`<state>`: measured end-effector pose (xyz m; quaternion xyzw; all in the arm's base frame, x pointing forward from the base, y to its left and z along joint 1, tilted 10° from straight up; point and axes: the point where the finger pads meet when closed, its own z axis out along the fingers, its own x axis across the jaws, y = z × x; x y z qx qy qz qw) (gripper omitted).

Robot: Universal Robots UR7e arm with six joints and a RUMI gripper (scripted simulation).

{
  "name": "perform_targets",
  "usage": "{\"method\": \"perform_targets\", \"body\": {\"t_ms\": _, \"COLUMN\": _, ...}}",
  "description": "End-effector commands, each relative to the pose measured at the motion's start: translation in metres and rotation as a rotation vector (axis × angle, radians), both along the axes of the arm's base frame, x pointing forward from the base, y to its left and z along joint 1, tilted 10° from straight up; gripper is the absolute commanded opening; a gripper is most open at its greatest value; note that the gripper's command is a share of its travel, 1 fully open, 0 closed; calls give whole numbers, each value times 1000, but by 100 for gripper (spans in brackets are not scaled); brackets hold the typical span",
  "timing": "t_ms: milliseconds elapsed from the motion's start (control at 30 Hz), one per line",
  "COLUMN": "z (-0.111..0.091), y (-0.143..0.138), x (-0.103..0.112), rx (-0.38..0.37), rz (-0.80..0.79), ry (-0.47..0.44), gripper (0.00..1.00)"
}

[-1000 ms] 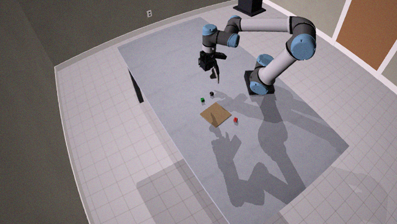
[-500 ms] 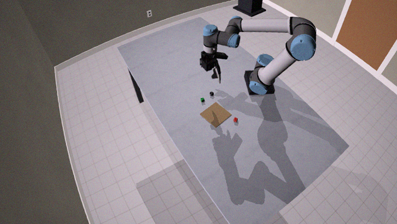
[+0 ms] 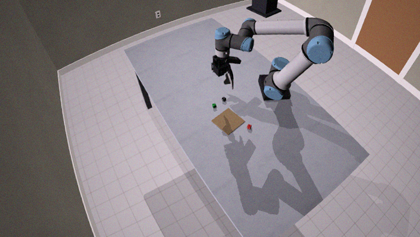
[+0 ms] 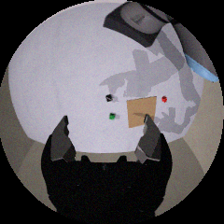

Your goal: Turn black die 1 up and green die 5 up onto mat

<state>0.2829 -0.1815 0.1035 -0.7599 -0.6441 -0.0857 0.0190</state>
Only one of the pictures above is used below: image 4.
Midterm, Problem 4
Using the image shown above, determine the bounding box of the green die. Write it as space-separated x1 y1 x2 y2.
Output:
109 113 115 119

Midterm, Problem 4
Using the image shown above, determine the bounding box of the red die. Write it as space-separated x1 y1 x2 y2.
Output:
161 96 167 102

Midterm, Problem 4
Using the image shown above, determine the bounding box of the black die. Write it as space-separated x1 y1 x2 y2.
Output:
105 94 112 102

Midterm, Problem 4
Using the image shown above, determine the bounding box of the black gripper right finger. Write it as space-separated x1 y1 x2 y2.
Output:
134 114 173 197

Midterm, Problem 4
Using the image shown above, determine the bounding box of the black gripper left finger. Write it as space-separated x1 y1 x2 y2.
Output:
41 116 77 195

